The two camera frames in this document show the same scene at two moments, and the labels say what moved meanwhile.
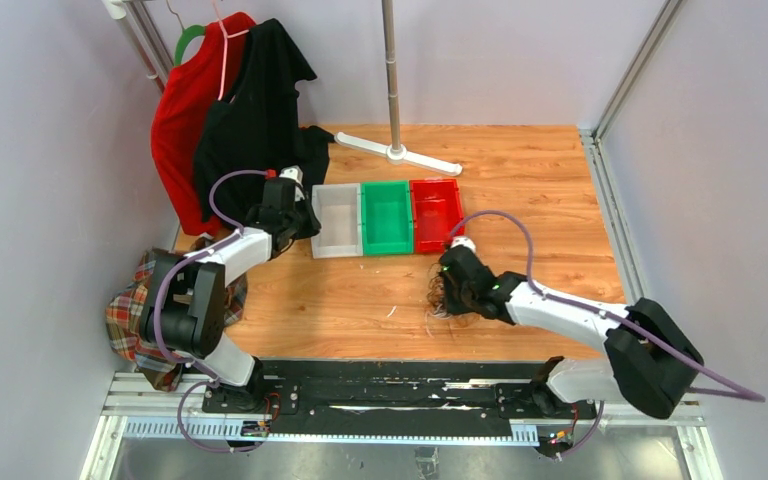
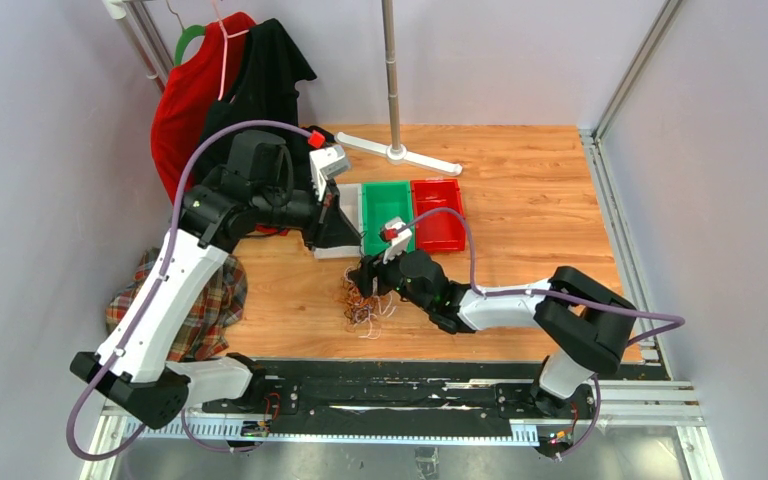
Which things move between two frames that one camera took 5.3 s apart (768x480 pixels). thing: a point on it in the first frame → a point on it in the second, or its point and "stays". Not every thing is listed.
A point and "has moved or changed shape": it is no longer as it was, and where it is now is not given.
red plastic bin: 436,211 stays
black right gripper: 453,306 → 371,268
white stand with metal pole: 395,154 stays
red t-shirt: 190,92 stays
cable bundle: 436,307 has moved or changed shape
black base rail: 380,400 stays
